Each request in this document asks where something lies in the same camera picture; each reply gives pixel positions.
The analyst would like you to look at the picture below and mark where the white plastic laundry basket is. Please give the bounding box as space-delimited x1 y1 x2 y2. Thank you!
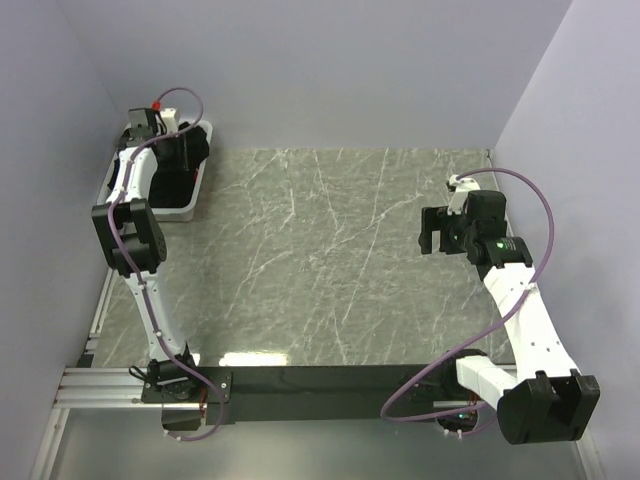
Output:
96 118 215 223

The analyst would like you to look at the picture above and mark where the aluminium frame rail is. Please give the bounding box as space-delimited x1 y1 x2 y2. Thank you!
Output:
27 269 201 480

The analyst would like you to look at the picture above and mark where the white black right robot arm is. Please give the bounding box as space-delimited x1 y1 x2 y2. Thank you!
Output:
419 182 600 445

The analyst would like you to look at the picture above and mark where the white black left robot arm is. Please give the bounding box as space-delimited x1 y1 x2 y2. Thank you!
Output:
91 106 202 402

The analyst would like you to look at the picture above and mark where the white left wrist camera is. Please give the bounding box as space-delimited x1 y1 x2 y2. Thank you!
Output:
151 101 179 135

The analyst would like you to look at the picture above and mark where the black t shirt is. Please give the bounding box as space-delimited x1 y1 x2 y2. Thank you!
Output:
107 122 211 210

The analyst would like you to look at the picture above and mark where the black base crossbar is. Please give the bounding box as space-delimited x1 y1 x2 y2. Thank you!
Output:
139 363 501 431

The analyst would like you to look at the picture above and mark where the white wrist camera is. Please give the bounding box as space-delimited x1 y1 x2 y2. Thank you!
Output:
446 175 480 216
151 101 179 135

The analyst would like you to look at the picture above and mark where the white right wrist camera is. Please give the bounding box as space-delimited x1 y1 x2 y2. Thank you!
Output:
446 175 480 216

